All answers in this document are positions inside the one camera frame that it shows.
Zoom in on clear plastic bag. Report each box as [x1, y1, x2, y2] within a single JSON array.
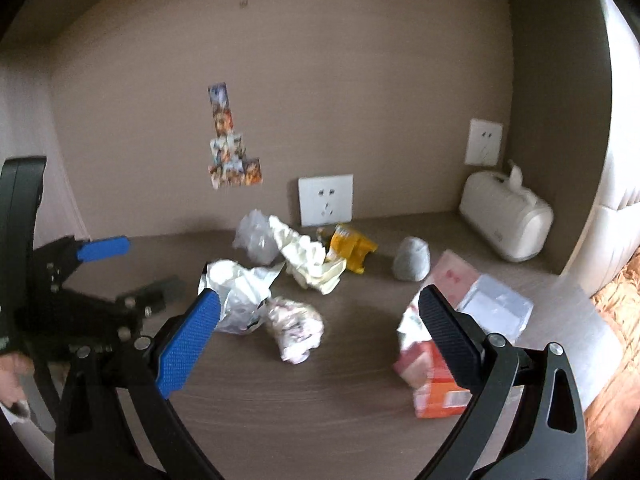
[[232, 209, 280, 266]]

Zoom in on cream paper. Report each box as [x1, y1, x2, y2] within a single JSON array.
[[268, 216, 347, 295]]

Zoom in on red white plastic package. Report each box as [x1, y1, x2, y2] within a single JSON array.
[[397, 249, 480, 352]]

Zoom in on pink foil wrapper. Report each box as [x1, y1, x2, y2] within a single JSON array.
[[262, 297, 324, 365]]

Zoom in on yellow snack wrapper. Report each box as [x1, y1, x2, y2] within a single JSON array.
[[316, 224, 378, 275]]

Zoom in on person left hand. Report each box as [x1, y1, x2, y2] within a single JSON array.
[[0, 352, 35, 418]]

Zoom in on orange bed cover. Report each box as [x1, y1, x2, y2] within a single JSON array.
[[586, 254, 639, 474]]

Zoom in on white tissue pack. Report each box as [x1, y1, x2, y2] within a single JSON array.
[[457, 274, 534, 344]]

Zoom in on beige padded headboard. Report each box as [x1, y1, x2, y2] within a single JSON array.
[[568, 0, 639, 296]]

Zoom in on white tissue dispenser box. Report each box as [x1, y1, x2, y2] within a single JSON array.
[[459, 164, 554, 262]]

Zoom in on colourful wall stickers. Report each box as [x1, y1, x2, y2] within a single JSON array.
[[208, 82, 262, 190]]

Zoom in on white wall socket back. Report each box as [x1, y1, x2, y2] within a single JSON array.
[[297, 174, 354, 226]]

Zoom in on white wall socket side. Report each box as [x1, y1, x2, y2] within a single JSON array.
[[464, 118, 503, 167]]

